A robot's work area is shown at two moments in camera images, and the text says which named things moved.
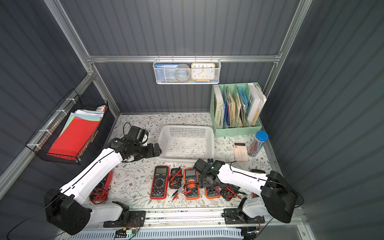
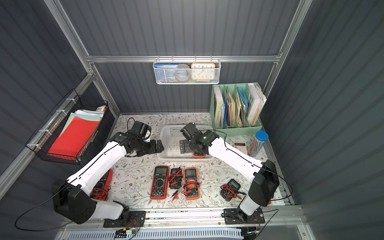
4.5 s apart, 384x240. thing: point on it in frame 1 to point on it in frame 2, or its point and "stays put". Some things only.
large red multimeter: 159,183 stays put
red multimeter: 99,195 stays put
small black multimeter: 175,178 stays put
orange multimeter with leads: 191,184 stays put
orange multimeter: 212,192 to 198,155
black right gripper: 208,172 to 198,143
